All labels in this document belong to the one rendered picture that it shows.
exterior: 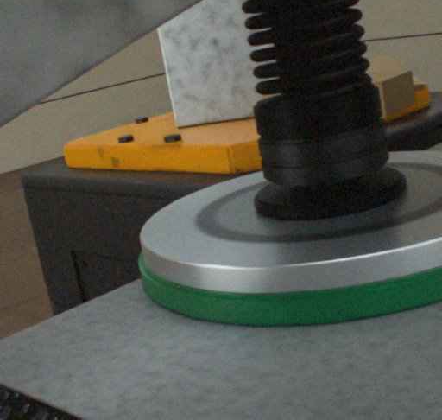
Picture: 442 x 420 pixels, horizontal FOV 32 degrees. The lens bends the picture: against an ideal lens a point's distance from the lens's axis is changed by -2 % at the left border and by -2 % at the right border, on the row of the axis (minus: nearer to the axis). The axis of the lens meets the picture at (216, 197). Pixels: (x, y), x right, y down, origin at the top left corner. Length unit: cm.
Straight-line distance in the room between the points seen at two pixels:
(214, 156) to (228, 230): 68
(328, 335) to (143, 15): 15
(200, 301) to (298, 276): 5
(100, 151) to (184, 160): 21
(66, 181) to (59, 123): 560
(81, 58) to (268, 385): 14
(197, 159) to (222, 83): 21
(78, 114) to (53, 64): 676
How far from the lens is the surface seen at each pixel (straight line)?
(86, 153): 132
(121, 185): 117
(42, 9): 23
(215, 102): 128
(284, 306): 34
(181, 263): 36
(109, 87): 716
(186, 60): 128
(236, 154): 105
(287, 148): 39
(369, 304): 33
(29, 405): 33
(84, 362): 35
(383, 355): 30
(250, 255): 35
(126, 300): 41
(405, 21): 700
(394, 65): 141
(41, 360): 36
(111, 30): 24
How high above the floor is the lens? 95
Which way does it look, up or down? 13 degrees down
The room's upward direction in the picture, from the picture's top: 10 degrees counter-clockwise
